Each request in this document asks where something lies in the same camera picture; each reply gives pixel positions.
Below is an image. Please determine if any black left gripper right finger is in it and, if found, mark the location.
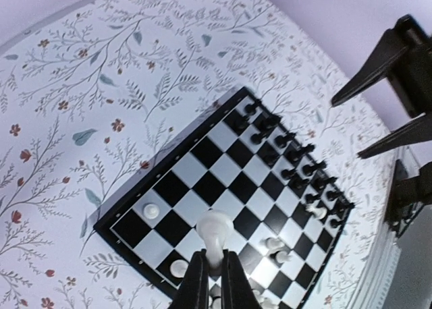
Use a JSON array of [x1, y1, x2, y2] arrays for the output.
[[221, 250, 261, 309]]

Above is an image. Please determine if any white king lying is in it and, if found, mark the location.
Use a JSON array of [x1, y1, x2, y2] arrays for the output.
[[196, 210, 234, 277]]

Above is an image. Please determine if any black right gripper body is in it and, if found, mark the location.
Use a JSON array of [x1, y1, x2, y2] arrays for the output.
[[383, 14, 431, 118]]

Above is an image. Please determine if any floral patterned table mat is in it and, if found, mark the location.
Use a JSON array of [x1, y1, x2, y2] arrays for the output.
[[1, 0, 398, 308]]

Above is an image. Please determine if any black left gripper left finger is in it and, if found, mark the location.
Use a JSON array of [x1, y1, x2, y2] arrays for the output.
[[171, 250, 209, 309]]

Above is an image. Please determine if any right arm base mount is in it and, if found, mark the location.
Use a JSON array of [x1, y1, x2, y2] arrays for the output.
[[385, 159, 431, 238]]

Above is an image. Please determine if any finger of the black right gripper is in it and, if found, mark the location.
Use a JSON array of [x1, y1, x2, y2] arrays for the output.
[[358, 115, 431, 159], [331, 28, 411, 107]]

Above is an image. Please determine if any black and white chess board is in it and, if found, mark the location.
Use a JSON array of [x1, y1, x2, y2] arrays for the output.
[[94, 88, 354, 308]]

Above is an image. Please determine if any white pawn corner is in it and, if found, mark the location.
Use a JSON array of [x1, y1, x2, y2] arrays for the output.
[[143, 203, 160, 220]]

